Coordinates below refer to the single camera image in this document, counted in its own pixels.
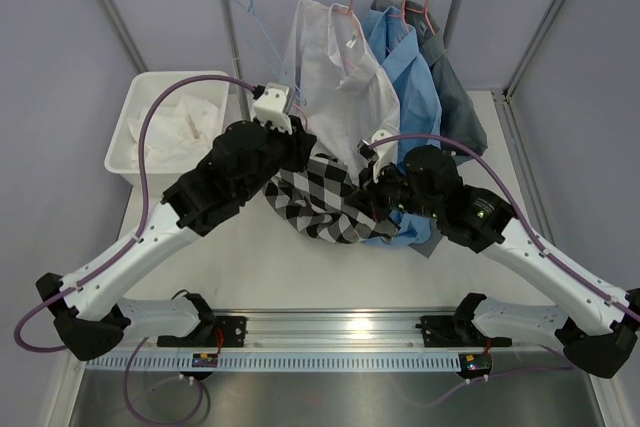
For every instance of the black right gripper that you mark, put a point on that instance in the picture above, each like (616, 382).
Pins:
(369, 195)

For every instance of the blue wire hanger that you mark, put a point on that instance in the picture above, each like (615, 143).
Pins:
(250, 9)

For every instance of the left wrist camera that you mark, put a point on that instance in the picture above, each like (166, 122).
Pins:
(271, 106)

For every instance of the blue shirt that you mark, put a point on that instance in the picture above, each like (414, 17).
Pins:
(394, 44)

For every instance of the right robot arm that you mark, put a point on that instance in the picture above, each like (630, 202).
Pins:
(592, 323)

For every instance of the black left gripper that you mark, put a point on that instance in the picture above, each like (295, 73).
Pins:
(299, 144)

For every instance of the white plastic basket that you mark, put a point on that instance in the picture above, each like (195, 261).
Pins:
(122, 154)

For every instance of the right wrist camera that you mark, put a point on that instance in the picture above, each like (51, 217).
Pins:
(379, 151)

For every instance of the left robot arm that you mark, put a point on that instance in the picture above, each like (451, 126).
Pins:
(92, 315)

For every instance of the light blue slotted cable duct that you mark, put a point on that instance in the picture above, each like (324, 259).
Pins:
(157, 361)

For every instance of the left aluminium frame post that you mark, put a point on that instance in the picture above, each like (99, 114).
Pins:
(123, 34)

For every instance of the right aluminium frame post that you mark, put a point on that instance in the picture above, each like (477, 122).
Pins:
(540, 34)

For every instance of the light grey white shirt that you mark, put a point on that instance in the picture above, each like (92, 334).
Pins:
(344, 91)

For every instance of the aluminium mounting rail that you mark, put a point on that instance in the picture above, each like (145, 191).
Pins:
(358, 329)

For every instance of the black white checkered shirt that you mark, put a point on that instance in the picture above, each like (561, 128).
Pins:
(313, 202)

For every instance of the dark grey shirt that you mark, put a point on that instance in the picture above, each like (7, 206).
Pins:
(459, 120)

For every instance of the aluminium frame post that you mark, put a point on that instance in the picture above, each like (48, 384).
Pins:
(123, 34)
(540, 34)

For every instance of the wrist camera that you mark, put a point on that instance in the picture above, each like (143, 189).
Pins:
(271, 106)
(379, 151)

